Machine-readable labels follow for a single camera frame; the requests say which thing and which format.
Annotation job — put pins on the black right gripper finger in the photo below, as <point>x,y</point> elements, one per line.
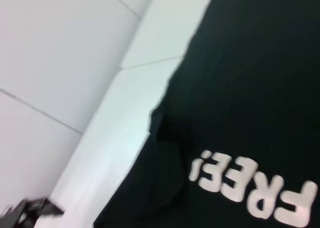
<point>32,210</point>

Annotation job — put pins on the black shirt with FREE print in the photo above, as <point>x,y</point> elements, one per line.
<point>250,87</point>

